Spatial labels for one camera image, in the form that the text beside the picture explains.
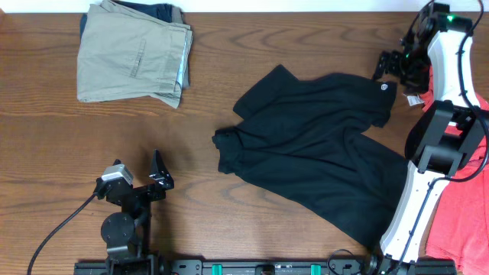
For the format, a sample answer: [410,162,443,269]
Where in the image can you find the black polo shirt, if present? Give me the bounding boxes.
[212,66,407,249]

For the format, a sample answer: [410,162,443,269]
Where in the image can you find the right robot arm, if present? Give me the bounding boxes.
[362,1,488,274]

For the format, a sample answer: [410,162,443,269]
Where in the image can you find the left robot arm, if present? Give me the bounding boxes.
[94,150,174,261]

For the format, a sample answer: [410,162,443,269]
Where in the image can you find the white garment label tag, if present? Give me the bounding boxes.
[406,95,424,107]

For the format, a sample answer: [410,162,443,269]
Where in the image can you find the folded khaki trousers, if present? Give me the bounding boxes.
[76,0,193,109]

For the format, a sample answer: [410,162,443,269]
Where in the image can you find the red t-shirt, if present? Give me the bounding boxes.
[419,64,489,275]

